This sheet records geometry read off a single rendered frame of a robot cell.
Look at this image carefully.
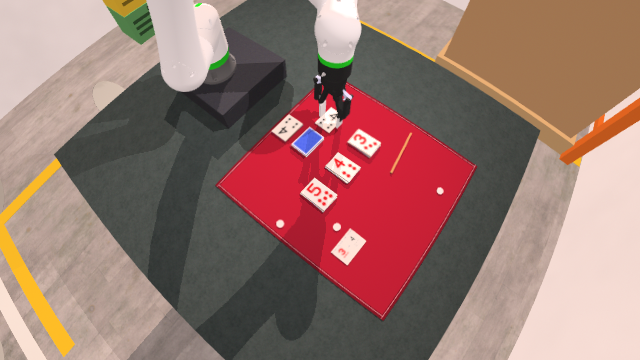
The blue playing card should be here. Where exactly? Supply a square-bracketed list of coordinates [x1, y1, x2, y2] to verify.
[291, 127, 324, 156]

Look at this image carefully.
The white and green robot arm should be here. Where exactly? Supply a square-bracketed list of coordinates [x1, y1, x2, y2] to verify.
[146, 0, 361, 92]

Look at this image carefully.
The red card cloth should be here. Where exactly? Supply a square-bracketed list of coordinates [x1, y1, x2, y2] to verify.
[216, 82, 477, 320]
[221, 85, 473, 314]

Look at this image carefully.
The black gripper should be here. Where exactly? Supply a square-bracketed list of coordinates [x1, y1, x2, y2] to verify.
[313, 74, 354, 128]

